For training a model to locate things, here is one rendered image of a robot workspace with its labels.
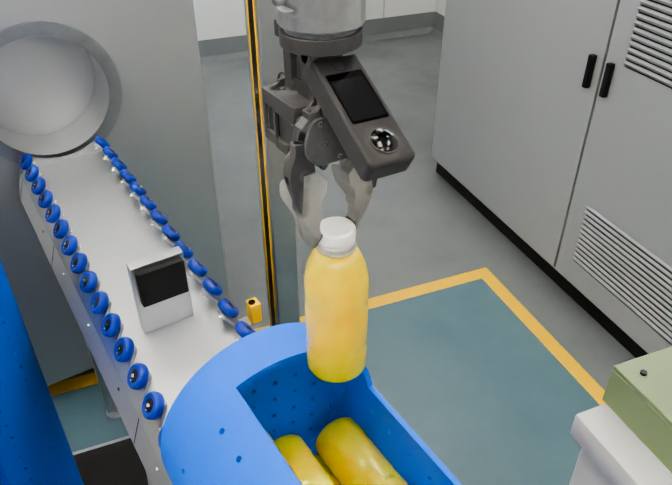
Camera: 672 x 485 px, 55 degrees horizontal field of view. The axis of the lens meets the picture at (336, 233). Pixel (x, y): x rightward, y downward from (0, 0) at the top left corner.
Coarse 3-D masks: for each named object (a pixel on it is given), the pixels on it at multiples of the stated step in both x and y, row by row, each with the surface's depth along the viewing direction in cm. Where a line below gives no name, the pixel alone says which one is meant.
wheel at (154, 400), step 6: (150, 396) 105; (156, 396) 104; (162, 396) 105; (144, 402) 106; (150, 402) 105; (156, 402) 103; (162, 402) 104; (144, 408) 105; (150, 408) 104; (156, 408) 103; (162, 408) 104; (144, 414) 105; (150, 414) 103; (156, 414) 103
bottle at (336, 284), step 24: (312, 264) 66; (336, 264) 64; (360, 264) 66; (312, 288) 66; (336, 288) 65; (360, 288) 66; (312, 312) 68; (336, 312) 66; (360, 312) 68; (312, 336) 70; (336, 336) 68; (360, 336) 70; (312, 360) 72; (336, 360) 70; (360, 360) 72
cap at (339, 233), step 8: (320, 224) 65; (328, 224) 65; (336, 224) 65; (344, 224) 65; (352, 224) 65; (328, 232) 64; (336, 232) 64; (344, 232) 64; (352, 232) 64; (320, 240) 64; (328, 240) 63; (336, 240) 63; (344, 240) 63; (352, 240) 64; (328, 248) 64; (336, 248) 64; (344, 248) 64
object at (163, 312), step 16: (160, 256) 118; (176, 256) 119; (128, 272) 117; (144, 272) 115; (160, 272) 117; (176, 272) 119; (144, 288) 116; (160, 288) 118; (176, 288) 120; (144, 304) 118; (160, 304) 122; (176, 304) 124; (144, 320) 122; (160, 320) 124; (176, 320) 126
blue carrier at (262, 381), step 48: (288, 336) 80; (192, 384) 77; (240, 384) 74; (288, 384) 88; (336, 384) 94; (192, 432) 74; (240, 432) 70; (288, 432) 93; (384, 432) 89; (192, 480) 73; (240, 480) 67; (288, 480) 65; (432, 480) 81
